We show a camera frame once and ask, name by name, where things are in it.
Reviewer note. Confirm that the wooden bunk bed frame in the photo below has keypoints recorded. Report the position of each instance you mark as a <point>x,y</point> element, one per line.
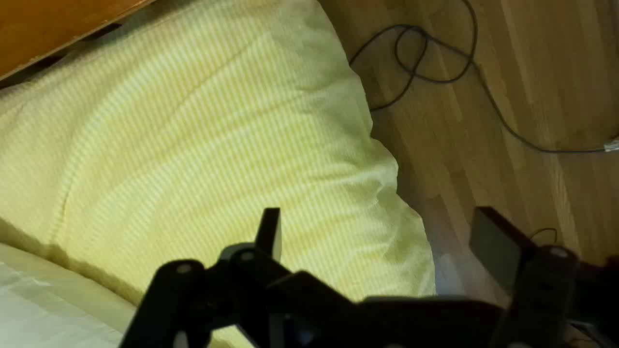
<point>44,25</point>

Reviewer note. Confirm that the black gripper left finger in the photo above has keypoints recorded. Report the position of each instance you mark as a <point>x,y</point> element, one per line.
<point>174,301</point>

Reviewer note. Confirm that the pale yellow bed sheet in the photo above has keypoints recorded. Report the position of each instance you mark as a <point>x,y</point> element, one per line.
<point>44,301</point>

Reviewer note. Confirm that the large pale striped pillow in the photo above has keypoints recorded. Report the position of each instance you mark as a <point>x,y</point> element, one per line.
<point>193,127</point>

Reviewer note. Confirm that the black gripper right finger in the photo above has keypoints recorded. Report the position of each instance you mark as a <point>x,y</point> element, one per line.
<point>541,290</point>

